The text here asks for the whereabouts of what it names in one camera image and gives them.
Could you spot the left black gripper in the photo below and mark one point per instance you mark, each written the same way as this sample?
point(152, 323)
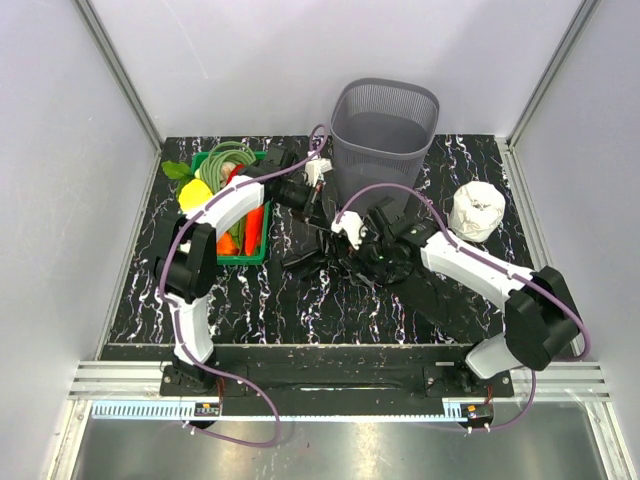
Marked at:
point(313, 207)

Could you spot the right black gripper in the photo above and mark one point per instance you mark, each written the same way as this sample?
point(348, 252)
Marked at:
point(360, 259)

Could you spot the black trash bag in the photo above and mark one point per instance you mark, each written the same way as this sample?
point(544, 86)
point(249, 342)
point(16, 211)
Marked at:
point(338, 305)

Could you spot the grey mesh trash bin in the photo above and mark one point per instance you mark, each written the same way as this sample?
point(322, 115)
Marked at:
point(381, 132)

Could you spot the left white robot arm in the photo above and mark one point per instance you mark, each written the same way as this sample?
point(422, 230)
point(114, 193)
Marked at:
point(185, 265)

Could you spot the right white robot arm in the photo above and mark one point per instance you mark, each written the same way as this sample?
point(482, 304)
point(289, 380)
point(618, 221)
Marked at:
point(406, 255)

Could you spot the large orange carrot toy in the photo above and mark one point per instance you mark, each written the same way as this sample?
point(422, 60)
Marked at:
point(253, 230)

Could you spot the green plastic basket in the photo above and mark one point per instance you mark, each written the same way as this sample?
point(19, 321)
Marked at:
point(237, 231)

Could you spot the orange pumpkin toy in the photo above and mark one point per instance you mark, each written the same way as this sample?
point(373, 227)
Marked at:
point(226, 246)

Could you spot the green long beans bundle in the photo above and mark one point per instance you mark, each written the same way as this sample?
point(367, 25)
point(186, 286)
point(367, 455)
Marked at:
point(235, 153)

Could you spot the yellow white cabbage toy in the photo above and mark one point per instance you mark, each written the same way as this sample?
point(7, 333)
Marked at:
point(194, 194)

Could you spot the white crumpled paper roll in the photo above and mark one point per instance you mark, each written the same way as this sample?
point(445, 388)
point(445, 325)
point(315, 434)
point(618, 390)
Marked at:
point(478, 209)

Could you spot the green leafy vegetable toy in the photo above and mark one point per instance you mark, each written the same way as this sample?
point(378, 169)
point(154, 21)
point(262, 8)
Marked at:
point(178, 172)

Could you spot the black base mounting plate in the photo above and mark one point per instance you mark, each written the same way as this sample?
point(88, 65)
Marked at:
point(330, 375)

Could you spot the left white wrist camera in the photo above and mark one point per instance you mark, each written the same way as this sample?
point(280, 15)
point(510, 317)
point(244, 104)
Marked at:
point(315, 169)

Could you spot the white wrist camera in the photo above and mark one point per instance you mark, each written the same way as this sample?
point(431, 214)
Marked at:
point(350, 225)
point(315, 169)

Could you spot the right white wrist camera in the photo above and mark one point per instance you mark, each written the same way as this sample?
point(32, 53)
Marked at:
point(350, 225)

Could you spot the aluminium frame rail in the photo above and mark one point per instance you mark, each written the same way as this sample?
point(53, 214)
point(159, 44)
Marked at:
point(146, 380)

